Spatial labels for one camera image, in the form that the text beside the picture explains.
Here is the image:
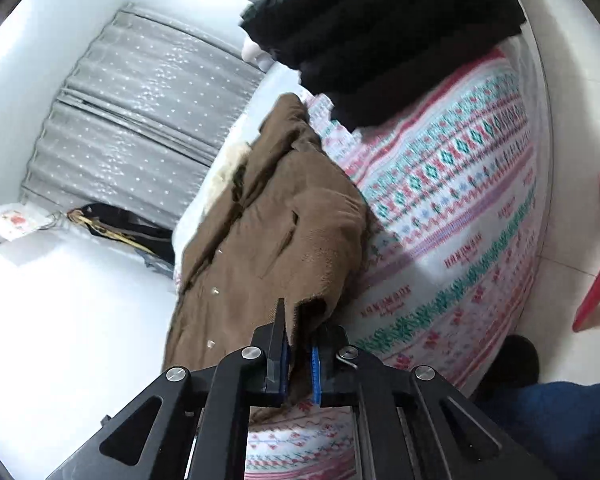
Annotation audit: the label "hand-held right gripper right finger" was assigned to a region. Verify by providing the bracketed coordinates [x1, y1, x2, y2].
[309, 324, 548, 480]

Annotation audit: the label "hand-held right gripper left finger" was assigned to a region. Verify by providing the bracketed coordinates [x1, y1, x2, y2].
[47, 297, 295, 480]

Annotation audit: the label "brown coat with fur collar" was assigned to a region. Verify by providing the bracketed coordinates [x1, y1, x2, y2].
[162, 92, 376, 423]

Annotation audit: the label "black hanging clothes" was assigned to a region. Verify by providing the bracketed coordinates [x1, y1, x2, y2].
[80, 203, 177, 267]

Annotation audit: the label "black slipper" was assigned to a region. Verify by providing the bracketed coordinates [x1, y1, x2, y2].
[472, 334, 541, 401]

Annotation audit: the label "patterned knit blanket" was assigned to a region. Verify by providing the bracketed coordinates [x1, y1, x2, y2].
[177, 47, 553, 480]

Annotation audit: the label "yellow wooden coat rack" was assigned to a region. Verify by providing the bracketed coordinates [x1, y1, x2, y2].
[67, 209, 153, 257]

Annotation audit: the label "person's blue jeans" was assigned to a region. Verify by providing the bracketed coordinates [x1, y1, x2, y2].
[472, 379, 600, 480]

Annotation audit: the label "grey star-print curtain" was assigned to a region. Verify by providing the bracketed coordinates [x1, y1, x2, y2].
[60, 2, 266, 161]
[20, 95, 216, 231]

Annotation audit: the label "black folded jacket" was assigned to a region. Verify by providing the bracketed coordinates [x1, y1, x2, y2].
[237, 0, 527, 128]

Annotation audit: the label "wall cables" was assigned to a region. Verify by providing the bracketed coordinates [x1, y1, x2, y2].
[37, 212, 73, 234]

